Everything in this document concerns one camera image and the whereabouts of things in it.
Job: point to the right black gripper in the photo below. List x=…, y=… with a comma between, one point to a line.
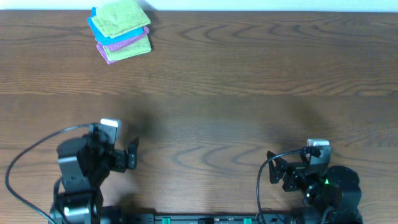
x=295, y=172

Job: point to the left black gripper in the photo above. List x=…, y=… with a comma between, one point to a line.
x=121, y=159

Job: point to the light green microfiber cloth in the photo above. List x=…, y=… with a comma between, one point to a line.
x=117, y=18

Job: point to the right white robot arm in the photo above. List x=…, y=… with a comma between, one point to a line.
x=331, y=194

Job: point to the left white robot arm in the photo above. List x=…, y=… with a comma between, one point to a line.
x=77, y=197

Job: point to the folded green cloth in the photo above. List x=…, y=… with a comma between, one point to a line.
x=142, y=46

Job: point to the folded pink cloth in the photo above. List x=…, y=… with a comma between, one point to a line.
x=121, y=44

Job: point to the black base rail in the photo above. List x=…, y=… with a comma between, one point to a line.
x=192, y=219

